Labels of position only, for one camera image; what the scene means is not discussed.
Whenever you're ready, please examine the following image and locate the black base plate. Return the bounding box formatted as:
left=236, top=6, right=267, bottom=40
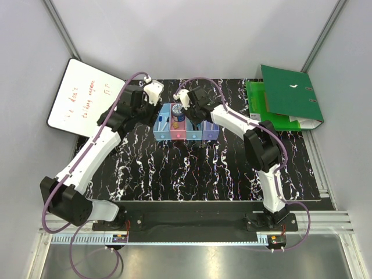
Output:
left=87, top=200, right=299, bottom=233

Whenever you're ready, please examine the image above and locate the green plastic folder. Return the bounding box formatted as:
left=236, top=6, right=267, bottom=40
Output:
left=246, top=81, right=301, bottom=131

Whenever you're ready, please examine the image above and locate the light blue bin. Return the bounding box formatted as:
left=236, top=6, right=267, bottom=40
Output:
left=153, top=103, right=171, bottom=141

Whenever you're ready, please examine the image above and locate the purple cable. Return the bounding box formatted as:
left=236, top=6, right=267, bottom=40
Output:
left=42, top=71, right=152, bottom=277
left=174, top=77, right=311, bottom=252

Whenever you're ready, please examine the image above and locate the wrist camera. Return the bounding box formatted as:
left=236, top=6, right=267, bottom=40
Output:
left=144, top=80, right=164, bottom=106
left=173, top=89, right=191, bottom=110

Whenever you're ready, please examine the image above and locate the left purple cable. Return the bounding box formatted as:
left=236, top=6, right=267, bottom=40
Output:
left=42, top=71, right=152, bottom=277

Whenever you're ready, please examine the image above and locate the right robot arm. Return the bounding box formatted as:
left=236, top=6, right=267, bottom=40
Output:
left=178, top=87, right=289, bottom=231

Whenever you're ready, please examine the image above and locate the blue white marker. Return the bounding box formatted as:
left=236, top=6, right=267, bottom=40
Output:
left=158, top=116, right=163, bottom=131

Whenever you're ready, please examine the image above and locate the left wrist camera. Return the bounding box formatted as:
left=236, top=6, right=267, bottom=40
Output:
left=144, top=80, right=164, bottom=106

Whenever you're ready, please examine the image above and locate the green ring binder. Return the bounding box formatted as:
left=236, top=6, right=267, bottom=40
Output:
left=261, top=65, right=324, bottom=130

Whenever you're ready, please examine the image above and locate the pink bin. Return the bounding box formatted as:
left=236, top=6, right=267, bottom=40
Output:
left=170, top=103, right=186, bottom=140

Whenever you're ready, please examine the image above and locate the white dry-erase board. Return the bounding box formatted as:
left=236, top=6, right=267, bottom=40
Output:
left=46, top=59, right=124, bottom=137

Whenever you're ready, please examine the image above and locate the purple bin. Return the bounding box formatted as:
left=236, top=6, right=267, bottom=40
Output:
left=202, top=121, right=219, bottom=140

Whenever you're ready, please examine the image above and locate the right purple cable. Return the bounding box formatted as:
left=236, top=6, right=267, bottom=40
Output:
left=174, top=77, right=311, bottom=252

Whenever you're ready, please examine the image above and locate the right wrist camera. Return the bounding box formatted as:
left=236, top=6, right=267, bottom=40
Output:
left=173, top=89, right=191, bottom=110

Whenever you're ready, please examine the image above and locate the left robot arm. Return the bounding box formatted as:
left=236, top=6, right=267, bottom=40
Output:
left=40, top=85, right=163, bottom=233

